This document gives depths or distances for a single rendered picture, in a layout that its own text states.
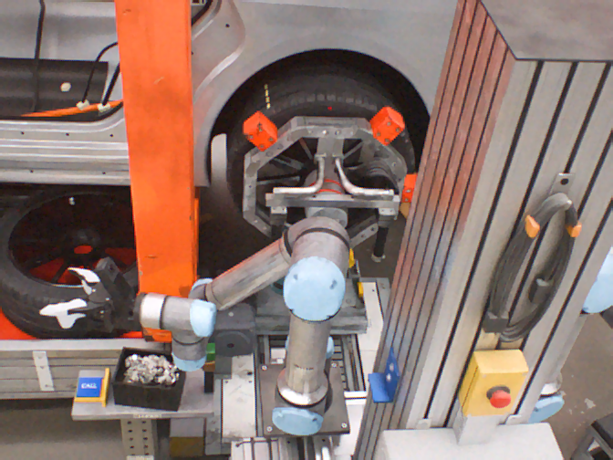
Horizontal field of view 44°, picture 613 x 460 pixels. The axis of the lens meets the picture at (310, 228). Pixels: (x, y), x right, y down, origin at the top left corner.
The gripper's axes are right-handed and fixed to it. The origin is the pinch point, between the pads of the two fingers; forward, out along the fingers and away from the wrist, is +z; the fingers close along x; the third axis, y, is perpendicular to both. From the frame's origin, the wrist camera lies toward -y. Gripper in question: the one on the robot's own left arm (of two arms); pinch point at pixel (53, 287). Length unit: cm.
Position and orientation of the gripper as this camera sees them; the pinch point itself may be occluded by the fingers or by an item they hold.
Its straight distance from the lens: 174.3
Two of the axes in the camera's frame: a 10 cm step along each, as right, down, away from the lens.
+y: -1.0, 8.2, 5.6
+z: -9.9, -1.5, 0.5
